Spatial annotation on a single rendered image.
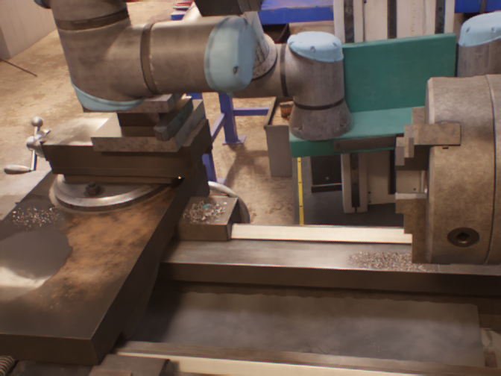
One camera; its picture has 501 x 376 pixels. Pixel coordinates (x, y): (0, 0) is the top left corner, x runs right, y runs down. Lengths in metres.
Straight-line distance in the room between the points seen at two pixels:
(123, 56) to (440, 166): 0.40
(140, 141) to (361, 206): 1.18
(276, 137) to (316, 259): 1.87
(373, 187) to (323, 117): 0.49
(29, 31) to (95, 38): 5.34
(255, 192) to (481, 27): 1.52
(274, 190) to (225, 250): 1.79
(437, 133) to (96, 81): 0.42
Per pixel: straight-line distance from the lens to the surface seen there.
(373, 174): 2.15
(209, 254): 1.17
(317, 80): 1.73
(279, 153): 3.00
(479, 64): 1.80
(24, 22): 6.08
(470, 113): 0.78
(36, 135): 1.33
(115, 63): 0.78
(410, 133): 0.92
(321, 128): 1.77
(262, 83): 1.74
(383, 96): 1.93
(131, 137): 1.13
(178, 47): 0.75
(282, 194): 2.92
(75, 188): 1.26
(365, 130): 1.82
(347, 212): 2.17
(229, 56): 0.74
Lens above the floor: 1.53
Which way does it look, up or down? 30 degrees down
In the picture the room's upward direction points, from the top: 8 degrees counter-clockwise
